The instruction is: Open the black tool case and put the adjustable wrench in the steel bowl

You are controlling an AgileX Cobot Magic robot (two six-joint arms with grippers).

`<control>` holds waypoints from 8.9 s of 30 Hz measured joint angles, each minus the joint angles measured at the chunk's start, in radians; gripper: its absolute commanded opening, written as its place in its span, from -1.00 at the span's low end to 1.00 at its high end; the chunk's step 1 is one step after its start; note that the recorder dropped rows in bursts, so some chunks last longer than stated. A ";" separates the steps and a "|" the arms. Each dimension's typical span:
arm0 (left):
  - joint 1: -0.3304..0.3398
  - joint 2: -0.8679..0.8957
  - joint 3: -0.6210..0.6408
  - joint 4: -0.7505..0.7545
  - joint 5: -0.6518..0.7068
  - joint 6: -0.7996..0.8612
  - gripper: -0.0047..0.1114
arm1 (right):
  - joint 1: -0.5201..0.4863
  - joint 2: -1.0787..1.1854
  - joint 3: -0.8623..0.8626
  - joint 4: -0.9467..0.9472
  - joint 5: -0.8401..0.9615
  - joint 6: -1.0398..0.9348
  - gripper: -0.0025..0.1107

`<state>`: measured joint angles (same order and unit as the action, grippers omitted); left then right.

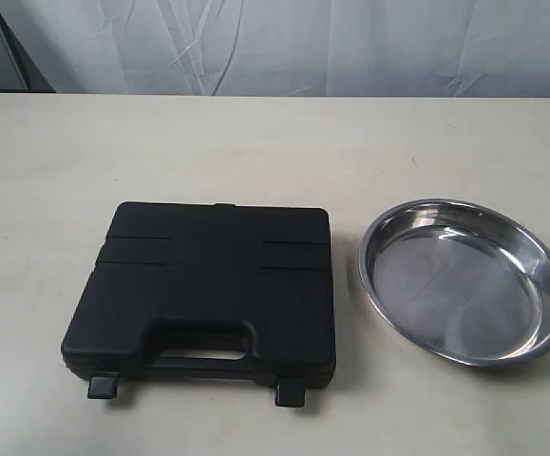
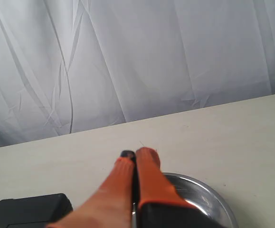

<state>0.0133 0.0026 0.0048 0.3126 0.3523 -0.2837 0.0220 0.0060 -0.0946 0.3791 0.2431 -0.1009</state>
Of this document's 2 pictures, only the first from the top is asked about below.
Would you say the grey backdrop cloth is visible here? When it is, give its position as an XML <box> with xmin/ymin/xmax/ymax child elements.
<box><xmin>0</xmin><ymin>1</ymin><xmax>550</xmax><ymax>97</ymax></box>

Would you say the round stainless steel tray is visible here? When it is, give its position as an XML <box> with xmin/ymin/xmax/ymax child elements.
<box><xmin>357</xmin><ymin>199</ymin><xmax>550</xmax><ymax>368</ymax></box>

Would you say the black plastic tool case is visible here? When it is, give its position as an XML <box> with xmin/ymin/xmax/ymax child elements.
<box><xmin>61</xmin><ymin>201</ymin><xmax>336</xmax><ymax>408</ymax></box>

